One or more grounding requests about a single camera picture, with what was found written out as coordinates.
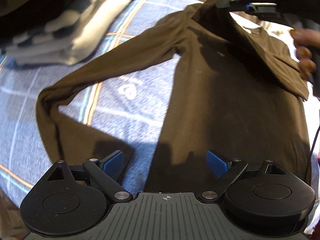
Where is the black cable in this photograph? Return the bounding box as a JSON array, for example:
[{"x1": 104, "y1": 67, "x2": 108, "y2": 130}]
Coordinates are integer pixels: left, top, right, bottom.
[{"x1": 309, "y1": 125, "x2": 320, "y2": 160}]

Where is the dark brown long-sleeve shirt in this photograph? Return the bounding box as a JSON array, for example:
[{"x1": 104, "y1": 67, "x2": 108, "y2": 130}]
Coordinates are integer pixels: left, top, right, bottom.
[{"x1": 36, "y1": 0, "x2": 311, "y2": 192}]

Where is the blue plaid bed sheet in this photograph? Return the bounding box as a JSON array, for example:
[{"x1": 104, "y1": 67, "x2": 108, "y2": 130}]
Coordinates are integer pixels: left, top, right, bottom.
[{"x1": 0, "y1": 0, "x2": 320, "y2": 233}]

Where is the person right hand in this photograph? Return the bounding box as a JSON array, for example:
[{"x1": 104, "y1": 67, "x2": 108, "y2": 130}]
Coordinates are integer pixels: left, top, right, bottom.
[{"x1": 290, "y1": 29, "x2": 319, "y2": 81}]

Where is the folded checkered grey garment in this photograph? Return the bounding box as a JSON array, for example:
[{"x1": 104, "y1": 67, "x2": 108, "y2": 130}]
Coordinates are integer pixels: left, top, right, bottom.
[{"x1": 1, "y1": 0, "x2": 133, "y2": 66}]

